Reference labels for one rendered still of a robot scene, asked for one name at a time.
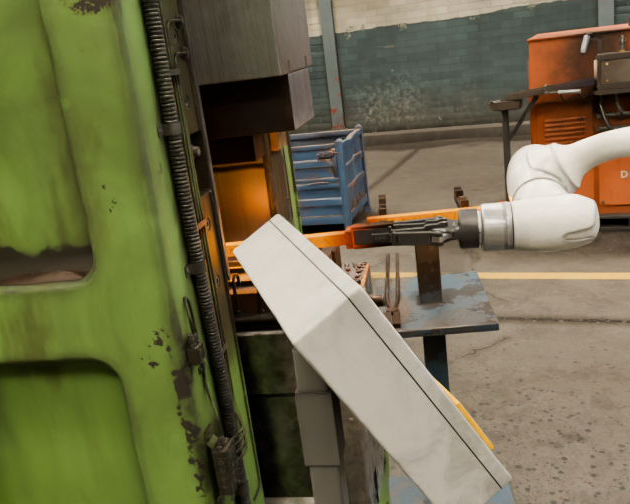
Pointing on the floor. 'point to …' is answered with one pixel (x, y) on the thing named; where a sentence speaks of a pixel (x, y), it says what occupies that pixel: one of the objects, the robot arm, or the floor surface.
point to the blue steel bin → (330, 176)
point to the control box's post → (330, 485)
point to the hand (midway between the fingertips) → (372, 234)
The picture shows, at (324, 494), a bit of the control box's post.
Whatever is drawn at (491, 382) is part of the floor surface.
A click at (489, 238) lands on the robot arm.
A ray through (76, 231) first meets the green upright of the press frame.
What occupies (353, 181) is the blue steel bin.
